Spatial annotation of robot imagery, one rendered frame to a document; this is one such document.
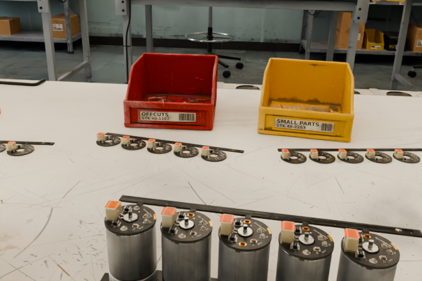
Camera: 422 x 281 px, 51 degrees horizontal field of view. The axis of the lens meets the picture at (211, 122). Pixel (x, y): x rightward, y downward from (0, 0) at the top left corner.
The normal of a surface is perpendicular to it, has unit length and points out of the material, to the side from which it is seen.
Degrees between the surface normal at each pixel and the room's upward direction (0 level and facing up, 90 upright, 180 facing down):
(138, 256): 90
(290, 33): 90
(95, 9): 90
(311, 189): 0
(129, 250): 90
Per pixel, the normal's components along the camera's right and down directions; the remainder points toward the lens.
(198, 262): 0.45, 0.33
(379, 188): 0.02, -0.93
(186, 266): 0.04, 0.36
